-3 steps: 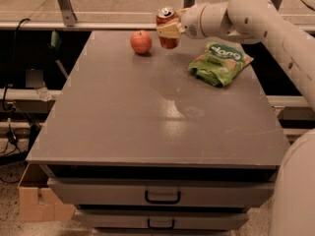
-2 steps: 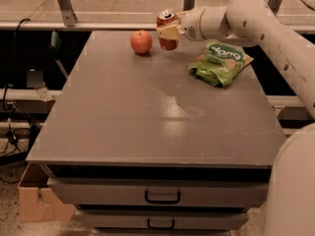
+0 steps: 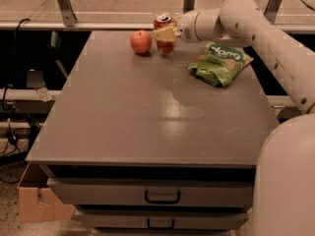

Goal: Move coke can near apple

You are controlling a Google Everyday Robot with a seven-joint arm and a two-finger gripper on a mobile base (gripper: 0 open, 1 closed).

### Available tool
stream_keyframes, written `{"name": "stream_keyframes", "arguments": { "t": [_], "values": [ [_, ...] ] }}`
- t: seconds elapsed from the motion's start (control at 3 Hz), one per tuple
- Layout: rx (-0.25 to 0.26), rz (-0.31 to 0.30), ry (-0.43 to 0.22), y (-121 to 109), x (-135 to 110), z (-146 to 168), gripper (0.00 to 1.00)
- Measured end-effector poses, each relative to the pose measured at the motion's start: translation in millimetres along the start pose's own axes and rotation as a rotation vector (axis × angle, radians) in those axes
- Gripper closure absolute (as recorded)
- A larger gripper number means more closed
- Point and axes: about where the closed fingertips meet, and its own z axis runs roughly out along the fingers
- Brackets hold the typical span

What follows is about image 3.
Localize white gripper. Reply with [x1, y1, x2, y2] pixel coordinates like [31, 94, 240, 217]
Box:
[153, 11, 199, 42]

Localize red coca-cola can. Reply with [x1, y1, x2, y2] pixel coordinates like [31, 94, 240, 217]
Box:
[154, 13, 175, 54]

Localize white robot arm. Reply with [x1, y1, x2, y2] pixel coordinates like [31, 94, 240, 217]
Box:
[154, 0, 315, 236]

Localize red apple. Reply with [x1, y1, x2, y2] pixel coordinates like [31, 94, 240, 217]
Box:
[130, 29, 153, 54]

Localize green chip bag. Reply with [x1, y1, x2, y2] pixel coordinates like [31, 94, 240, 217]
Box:
[188, 41, 253, 88]

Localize grey drawer cabinet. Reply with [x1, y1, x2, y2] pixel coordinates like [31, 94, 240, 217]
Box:
[28, 31, 278, 236]

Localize clear plastic water bottle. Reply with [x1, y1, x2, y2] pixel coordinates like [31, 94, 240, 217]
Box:
[34, 87, 52, 102]

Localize grey top drawer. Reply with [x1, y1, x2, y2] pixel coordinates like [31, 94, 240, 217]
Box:
[47, 178, 253, 208]

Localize grey drawer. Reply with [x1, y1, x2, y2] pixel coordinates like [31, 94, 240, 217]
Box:
[75, 209, 248, 230]
[47, 178, 253, 208]

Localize grey middle drawer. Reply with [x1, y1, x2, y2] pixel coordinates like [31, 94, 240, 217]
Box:
[75, 209, 248, 230]

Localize cardboard box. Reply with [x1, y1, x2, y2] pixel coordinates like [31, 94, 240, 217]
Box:
[17, 163, 77, 224]

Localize left metal railing bracket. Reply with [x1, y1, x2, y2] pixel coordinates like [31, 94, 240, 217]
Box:
[57, 0, 77, 27]

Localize right metal railing bracket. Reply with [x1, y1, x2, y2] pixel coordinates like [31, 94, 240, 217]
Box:
[264, 0, 283, 24]

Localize black cable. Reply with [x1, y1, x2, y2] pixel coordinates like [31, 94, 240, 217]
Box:
[1, 18, 32, 113]

